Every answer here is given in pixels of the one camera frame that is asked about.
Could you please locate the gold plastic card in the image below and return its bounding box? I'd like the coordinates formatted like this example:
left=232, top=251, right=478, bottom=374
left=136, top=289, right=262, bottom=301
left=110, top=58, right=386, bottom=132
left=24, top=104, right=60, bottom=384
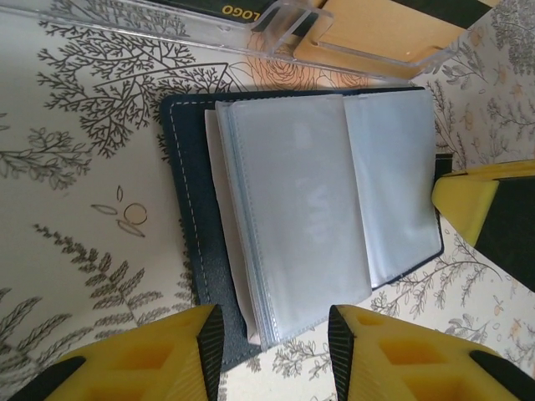
left=292, top=0, right=503, bottom=81

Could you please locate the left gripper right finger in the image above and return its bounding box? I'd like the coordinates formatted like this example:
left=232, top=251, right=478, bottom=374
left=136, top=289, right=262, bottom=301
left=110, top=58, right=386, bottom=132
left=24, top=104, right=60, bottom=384
left=327, top=303, right=535, bottom=401

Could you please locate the navy card holder wallet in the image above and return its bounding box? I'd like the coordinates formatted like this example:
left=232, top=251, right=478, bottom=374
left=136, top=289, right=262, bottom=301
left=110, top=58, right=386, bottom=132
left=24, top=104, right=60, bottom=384
left=158, top=85, right=456, bottom=373

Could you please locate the black VIP card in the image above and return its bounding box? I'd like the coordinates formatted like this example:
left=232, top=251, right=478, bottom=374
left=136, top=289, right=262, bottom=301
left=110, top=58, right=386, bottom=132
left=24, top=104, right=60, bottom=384
left=154, top=0, right=278, bottom=24

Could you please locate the clear acrylic card organizer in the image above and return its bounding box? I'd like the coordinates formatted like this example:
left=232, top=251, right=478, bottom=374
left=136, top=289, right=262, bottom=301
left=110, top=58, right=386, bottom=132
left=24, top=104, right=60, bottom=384
left=0, top=0, right=457, bottom=81

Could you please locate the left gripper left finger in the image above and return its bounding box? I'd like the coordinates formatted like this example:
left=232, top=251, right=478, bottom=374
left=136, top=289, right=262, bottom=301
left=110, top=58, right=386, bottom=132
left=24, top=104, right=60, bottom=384
left=0, top=303, right=226, bottom=401

